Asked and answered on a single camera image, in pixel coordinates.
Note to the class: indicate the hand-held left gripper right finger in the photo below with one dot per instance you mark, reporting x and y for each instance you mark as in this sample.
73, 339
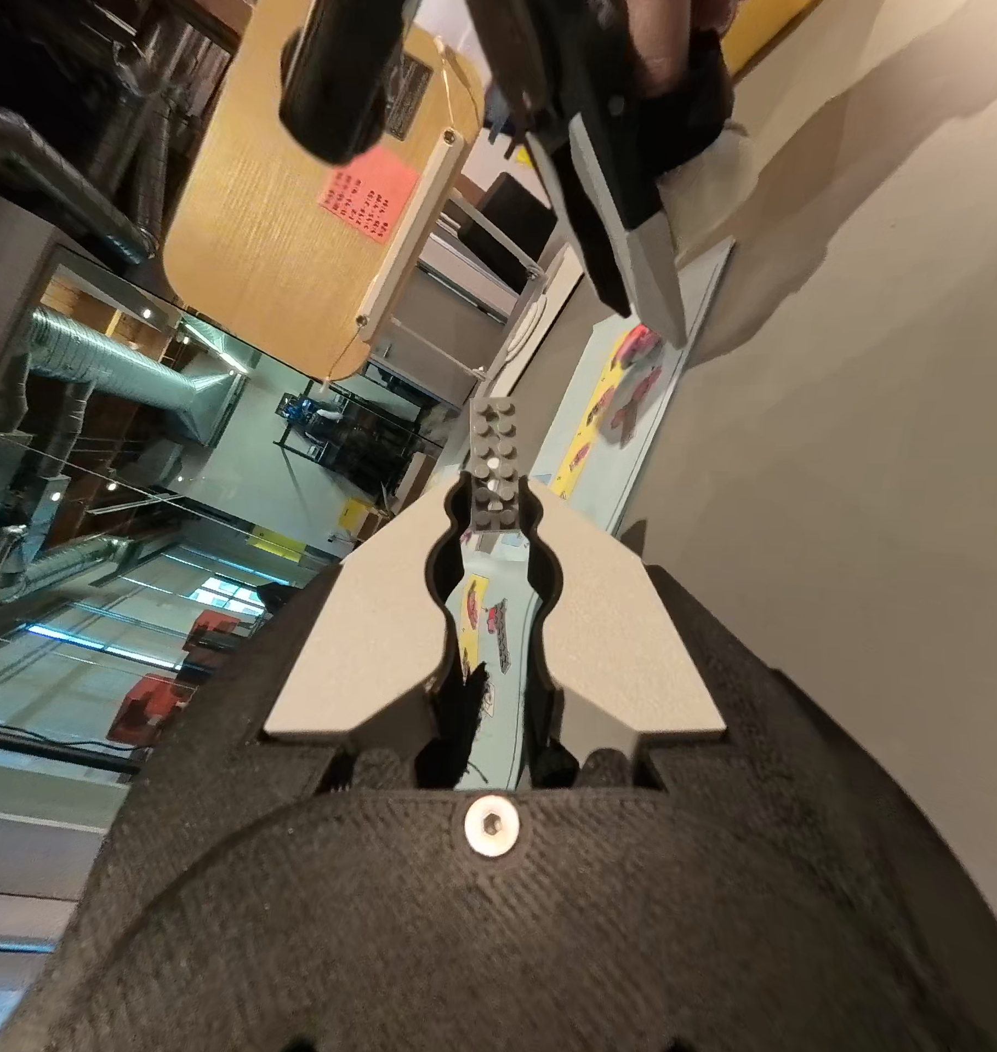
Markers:
638, 657

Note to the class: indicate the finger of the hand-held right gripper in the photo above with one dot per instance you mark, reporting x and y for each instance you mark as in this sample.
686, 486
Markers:
642, 246

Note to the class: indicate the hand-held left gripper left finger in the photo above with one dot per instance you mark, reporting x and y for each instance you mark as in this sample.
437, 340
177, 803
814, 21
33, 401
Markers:
358, 649

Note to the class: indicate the long grey brick plate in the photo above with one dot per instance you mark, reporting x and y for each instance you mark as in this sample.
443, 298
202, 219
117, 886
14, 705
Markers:
494, 497

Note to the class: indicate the person's right hand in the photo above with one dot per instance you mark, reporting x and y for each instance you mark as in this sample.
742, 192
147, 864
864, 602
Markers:
667, 41

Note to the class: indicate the open instruction booklet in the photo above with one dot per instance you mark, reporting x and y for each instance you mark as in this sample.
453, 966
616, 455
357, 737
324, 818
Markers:
510, 723

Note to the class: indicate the red hooded machine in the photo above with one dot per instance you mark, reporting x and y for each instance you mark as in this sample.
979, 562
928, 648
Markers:
149, 707
209, 629

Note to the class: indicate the black label sticker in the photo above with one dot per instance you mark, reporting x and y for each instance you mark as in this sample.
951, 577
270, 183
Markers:
408, 99

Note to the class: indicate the black metal shelf rack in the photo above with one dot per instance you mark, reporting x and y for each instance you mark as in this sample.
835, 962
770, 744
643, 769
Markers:
358, 444

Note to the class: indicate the pink sticky note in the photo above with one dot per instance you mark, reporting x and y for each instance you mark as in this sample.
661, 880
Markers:
367, 197

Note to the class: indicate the wooden book stand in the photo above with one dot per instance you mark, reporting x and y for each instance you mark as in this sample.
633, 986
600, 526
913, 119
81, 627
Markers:
243, 205

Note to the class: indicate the silver air duct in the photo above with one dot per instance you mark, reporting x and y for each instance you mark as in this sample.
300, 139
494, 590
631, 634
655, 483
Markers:
136, 370

